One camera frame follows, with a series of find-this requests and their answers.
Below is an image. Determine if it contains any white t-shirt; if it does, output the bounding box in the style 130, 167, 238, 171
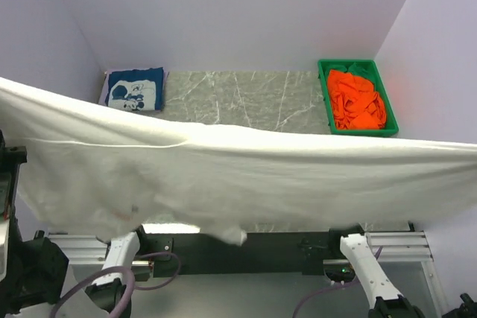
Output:
1, 79, 476, 244

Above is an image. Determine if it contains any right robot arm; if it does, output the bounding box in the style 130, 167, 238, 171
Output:
328, 225, 476, 317

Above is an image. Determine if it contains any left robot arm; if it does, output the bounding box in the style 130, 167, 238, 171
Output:
1, 144, 140, 317

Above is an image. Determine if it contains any folded blue printed t-shirt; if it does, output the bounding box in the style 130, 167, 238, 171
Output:
104, 67, 165, 112

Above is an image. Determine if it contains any orange t-shirt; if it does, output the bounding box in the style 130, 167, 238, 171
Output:
327, 69, 387, 130

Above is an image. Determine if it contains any dark green t-shirt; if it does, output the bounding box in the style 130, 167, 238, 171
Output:
347, 63, 370, 79

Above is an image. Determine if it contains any green plastic bin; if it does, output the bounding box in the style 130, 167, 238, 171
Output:
318, 59, 399, 138

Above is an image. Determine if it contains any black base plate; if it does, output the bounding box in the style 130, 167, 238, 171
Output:
139, 225, 364, 277

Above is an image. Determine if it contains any aluminium rail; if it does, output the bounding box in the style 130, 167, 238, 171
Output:
49, 232, 433, 265

